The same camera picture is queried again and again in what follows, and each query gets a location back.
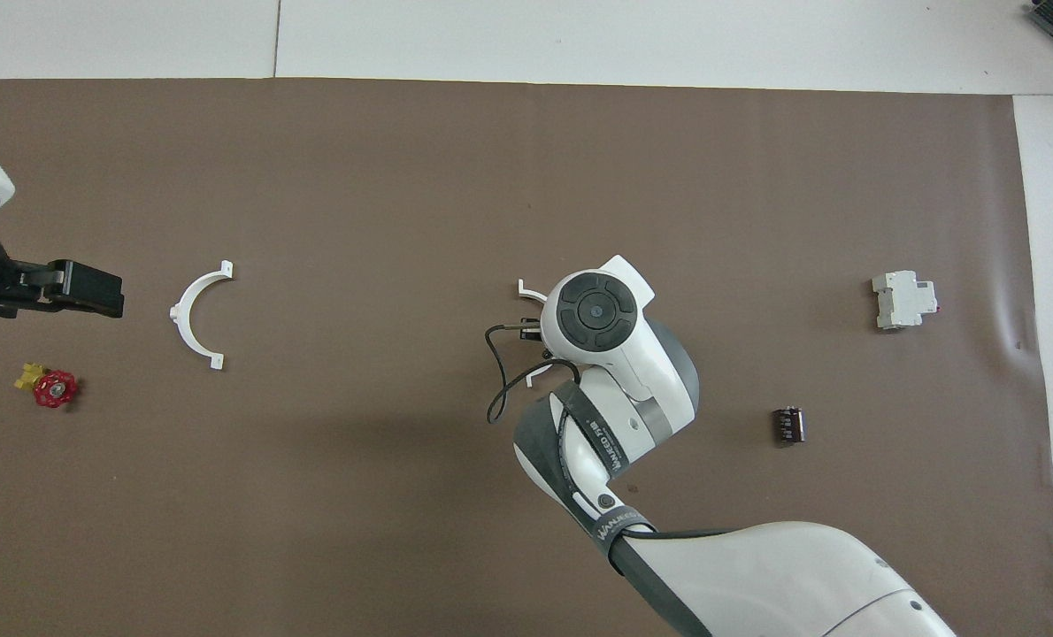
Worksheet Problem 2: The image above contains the black cylindrical capacitor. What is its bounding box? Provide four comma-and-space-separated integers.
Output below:
772, 405, 806, 446

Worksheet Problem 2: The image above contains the white half-ring pipe clamp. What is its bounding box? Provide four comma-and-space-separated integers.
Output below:
170, 260, 234, 371
518, 279, 552, 388

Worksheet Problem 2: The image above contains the white circuit breaker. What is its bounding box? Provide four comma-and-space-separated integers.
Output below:
872, 270, 939, 332

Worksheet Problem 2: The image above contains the red yellow valve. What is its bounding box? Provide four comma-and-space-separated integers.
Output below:
15, 361, 79, 410

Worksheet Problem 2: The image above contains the brown table mat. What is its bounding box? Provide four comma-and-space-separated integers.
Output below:
0, 78, 1053, 637

